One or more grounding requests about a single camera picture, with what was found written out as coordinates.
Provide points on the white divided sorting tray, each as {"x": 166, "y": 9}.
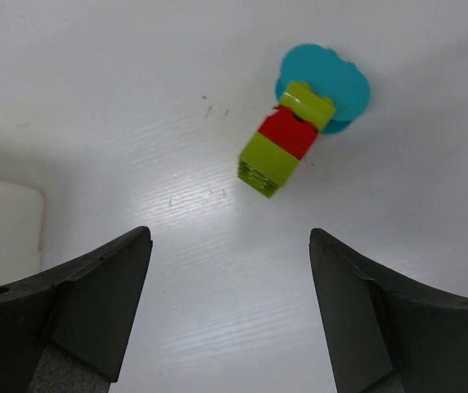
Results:
{"x": 21, "y": 218}

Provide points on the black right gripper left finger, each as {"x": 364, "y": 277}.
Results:
{"x": 67, "y": 328}

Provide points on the cyan cloud lego piece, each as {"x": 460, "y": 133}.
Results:
{"x": 327, "y": 74}

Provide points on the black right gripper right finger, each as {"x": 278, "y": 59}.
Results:
{"x": 380, "y": 324}

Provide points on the green red lego stack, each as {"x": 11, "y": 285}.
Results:
{"x": 271, "y": 156}

